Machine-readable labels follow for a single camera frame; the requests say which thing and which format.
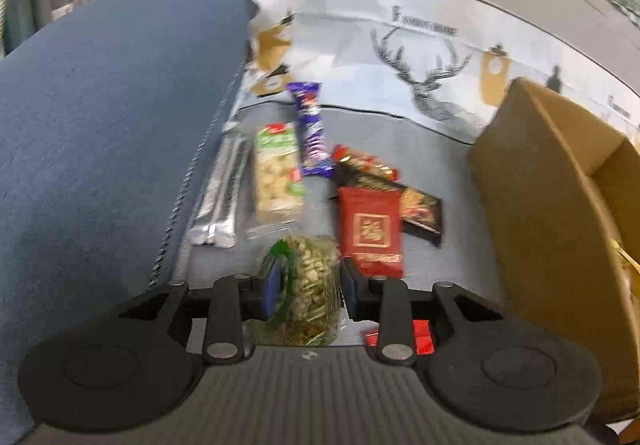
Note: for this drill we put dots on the green label nut packet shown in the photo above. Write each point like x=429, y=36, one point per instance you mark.
x=275, y=180

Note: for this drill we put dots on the blue cushion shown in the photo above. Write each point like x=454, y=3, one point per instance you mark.
x=100, y=125

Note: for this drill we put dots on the purple snack bar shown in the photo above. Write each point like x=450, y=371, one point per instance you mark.
x=310, y=130

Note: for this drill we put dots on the green pea snack packet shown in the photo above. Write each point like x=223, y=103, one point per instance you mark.
x=305, y=285

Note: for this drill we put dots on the red square snack packet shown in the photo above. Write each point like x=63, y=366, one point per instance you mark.
x=370, y=230

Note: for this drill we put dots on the red gold candy bar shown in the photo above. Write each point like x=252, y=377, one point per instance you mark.
x=365, y=162

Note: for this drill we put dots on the grey sofa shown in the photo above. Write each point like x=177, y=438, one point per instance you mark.
x=450, y=175

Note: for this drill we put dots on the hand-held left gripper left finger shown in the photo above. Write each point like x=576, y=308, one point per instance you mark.
x=270, y=288

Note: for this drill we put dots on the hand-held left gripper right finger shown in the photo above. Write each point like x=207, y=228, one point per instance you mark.
x=350, y=290

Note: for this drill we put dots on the small red packet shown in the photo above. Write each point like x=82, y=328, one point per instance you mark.
x=423, y=340

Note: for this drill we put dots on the white deer print cushion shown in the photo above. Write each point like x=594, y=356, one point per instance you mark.
x=350, y=25

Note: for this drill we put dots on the dark brown cracker packet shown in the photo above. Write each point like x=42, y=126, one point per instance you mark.
x=421, y=212

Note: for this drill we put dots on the cardboard box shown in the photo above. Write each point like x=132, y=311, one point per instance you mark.
x=540, y=225

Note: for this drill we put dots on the silver purple sachet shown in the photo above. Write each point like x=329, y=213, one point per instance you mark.
x=206, y=205
x=231, y=195

